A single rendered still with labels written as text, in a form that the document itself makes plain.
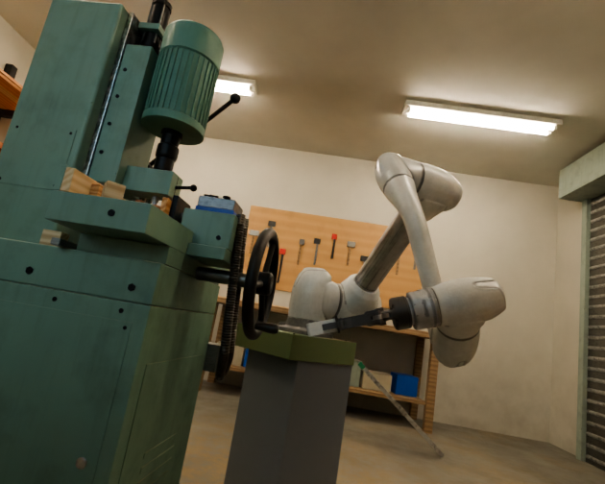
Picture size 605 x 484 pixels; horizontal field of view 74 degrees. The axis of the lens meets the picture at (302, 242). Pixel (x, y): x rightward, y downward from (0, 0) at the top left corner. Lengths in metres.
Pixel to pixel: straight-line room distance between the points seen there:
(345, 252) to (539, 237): 2.14
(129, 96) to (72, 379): 0.75
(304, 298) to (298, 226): 2.94
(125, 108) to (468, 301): 1.01
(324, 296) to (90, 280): 0.94
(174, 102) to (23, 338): 0.67
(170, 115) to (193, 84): 0.12
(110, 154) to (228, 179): 3.64
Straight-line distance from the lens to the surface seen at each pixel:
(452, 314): 0.94
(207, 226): 1.02
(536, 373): 4.95
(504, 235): 4.95
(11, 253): 1.08
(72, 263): 0.99
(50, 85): 1.36
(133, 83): 1.29
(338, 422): 1.69
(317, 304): 1.61
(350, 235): 4.49
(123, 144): 1.21
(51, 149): 1.26
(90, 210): 0.88
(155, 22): 1.45
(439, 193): 1.41
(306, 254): 4.43
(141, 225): 0.82
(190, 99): 1.21
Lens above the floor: 0.72
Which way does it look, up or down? 12 degrees up
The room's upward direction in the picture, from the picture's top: 10 degrees clockwise
